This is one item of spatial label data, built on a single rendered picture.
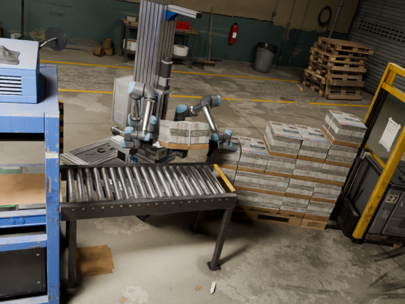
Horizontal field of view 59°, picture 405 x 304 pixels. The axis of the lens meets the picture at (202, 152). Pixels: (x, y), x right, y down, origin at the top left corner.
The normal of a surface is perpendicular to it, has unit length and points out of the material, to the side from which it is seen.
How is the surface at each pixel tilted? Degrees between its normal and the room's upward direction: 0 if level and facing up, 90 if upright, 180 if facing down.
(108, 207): 90
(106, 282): 0
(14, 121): 90
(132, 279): 0
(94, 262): 0
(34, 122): 90
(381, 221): 90
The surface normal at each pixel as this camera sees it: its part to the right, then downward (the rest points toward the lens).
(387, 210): 0.01, 0.46
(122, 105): -0.54, 0.29
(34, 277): 0.34, 0.49
